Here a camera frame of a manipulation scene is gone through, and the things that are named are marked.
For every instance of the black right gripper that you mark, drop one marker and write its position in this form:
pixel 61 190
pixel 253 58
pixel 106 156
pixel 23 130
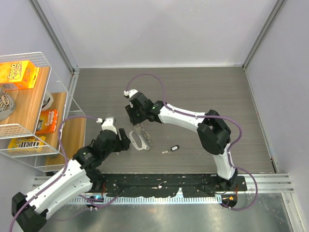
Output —
pixel 134 120

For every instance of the slotted cable duct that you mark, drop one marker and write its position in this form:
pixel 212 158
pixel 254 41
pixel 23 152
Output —
pixel 178 199

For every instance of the orange yellow snack box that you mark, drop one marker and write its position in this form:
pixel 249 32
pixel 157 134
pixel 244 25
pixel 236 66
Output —
pixel 18 75

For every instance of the orange razor package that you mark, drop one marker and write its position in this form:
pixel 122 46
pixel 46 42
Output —
pixel 47 122

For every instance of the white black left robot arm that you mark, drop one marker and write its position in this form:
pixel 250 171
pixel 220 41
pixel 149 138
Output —
pixel 32 210

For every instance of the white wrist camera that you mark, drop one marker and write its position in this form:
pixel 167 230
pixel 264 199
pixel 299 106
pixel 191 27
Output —
pixel 130 95
pixel 107 124

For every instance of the yellow candy box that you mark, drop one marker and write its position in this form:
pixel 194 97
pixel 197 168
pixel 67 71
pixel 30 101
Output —
pixel 28 143

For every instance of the grey cartoon pouch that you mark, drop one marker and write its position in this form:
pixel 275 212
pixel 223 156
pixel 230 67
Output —
pixel 7 105

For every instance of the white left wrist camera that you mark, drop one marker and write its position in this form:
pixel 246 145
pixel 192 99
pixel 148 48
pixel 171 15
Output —
pixel 107 124

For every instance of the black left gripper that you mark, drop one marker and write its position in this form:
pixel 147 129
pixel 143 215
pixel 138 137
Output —
pixel 123 144

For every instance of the white bottle on shelf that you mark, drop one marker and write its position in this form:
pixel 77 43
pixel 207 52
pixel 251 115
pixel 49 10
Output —
pixel 47 101

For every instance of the white wire shelf rack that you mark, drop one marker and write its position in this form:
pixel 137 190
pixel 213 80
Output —
pixel 23 121

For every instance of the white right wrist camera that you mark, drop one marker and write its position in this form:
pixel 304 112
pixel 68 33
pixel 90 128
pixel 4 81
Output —
pixel 130 95

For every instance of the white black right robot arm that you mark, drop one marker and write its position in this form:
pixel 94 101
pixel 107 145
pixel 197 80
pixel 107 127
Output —
pixel 213 132

